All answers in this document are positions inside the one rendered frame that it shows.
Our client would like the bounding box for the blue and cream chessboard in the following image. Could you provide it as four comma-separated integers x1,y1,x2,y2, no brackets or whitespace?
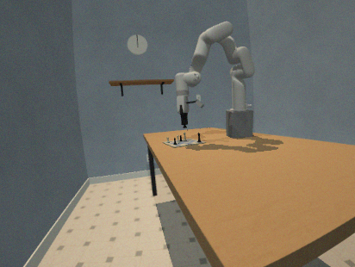
163,139,205,148

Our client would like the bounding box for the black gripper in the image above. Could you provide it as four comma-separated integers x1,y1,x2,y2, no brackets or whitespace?
177,95,189,125

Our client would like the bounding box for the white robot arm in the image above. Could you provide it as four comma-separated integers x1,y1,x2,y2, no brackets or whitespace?
175,22,255,111

